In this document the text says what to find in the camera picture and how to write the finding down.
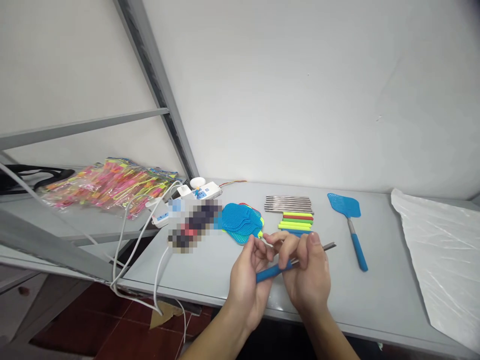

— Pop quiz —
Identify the metal rod with blue grip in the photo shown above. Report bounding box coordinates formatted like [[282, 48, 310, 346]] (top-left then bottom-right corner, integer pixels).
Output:
[[255, 242, 337, 284]]

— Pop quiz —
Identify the white plastic bag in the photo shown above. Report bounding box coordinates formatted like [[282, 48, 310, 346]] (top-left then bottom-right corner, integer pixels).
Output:
[[390, 188, 480, 350]]

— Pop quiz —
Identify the brown cardboard scrap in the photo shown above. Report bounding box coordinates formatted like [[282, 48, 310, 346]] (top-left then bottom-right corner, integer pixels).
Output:
[[149, 299, 182, 331]]

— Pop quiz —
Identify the white power cable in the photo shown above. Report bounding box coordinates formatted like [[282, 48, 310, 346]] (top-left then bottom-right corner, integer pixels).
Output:
[[108, 179, 185, 286], [110, 245, 172, 318]]

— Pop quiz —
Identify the pile of coloured foam grips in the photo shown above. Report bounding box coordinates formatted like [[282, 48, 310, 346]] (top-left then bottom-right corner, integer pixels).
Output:
[[277, 211, 315, 238]]

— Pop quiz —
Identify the pile of colourful toy packets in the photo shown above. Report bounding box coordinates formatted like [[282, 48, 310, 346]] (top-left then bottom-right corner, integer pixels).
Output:
[[38, 156, 180, 221]]

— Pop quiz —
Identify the blue fly swatter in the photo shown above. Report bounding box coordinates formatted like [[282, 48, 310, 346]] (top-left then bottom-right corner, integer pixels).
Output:
[[326, 192, 370, 273]]

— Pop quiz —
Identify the grey metal shelf frame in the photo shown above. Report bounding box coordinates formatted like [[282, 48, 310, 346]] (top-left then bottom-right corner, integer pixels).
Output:
[[0, 0, 201, 287]]

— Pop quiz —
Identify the person's left hand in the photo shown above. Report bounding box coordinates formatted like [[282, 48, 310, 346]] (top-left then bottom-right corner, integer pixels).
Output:
[[224, 236, 278, 332]]

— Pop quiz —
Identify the long white power strip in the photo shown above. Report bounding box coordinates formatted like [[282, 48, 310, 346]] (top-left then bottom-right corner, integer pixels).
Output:
[[176, 180, 225, 202]]

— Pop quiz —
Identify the pile of plastic swatter heads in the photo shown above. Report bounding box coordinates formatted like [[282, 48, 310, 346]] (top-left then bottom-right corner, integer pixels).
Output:
[[220, 201, 266, 247]]

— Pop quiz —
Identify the black bag strap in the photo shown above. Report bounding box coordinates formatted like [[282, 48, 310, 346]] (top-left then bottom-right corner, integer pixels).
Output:
[[0, 164, 76, 196]]

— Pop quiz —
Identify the person's right hand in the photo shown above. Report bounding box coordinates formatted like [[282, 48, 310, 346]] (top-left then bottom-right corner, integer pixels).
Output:
[[263, 230, 332, 313]]

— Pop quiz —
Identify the small white power strip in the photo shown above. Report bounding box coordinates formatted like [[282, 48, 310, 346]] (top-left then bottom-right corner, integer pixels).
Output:
[[143, 197, 170, 229]]

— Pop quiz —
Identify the row of bare metal rods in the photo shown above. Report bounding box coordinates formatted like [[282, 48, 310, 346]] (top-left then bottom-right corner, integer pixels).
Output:
[[264, 194, 316, 216]]

